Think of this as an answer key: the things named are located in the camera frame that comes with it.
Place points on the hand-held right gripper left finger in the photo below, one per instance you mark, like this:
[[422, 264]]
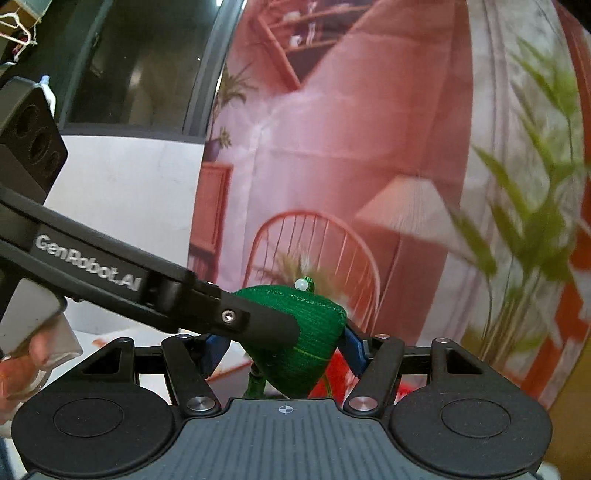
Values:
[[214, 353]]

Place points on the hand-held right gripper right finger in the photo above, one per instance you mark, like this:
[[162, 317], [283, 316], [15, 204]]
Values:
[[353, 346]]

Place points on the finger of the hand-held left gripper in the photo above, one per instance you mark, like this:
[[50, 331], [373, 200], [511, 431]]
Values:
[[258, 323]]

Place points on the red cardboard box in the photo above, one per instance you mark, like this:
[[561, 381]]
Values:
[[339, 378]]

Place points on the green crocheted toy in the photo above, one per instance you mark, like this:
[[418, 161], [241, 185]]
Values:
[[309, 323]]

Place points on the person's left hand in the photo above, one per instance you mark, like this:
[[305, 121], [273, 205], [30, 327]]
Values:
[[23, 378]]

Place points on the printed backdrop cloth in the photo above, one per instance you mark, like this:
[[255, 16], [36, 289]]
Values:
[[346, 138]]

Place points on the wooden board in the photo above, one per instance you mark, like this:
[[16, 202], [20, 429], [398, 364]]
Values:
[[577, 406]]

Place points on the white clothes hanger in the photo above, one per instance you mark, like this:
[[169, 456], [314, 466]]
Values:
[[18, 27]]

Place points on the dark window frame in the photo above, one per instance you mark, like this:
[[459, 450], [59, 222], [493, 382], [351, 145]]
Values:
[[138, 60]]

